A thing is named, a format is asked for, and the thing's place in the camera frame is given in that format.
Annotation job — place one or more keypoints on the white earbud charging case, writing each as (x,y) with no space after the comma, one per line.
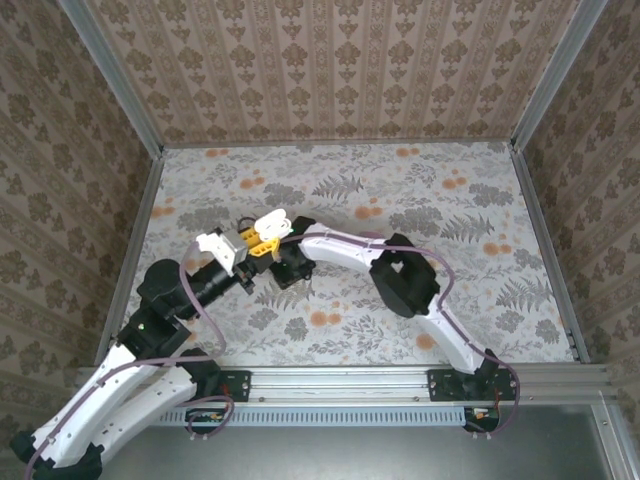
(272,224)

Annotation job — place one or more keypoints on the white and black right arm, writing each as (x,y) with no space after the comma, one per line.
(330,250)

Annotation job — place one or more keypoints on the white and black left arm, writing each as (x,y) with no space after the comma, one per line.
(85,400)

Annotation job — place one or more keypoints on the floral patterned table cover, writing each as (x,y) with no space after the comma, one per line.
(350,325)

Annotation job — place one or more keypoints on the black controller board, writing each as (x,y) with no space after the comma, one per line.
(482,415)
(205,417)

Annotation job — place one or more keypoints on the aluminium frame rail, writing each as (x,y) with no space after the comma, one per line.
(340,385)
(550,255)
(612,445)
(132,260)

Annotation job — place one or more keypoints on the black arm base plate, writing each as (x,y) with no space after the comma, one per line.
(445,385)
(240,385)

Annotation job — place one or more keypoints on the aluminium frame post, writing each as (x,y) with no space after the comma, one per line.
(556,75)
(110,75)

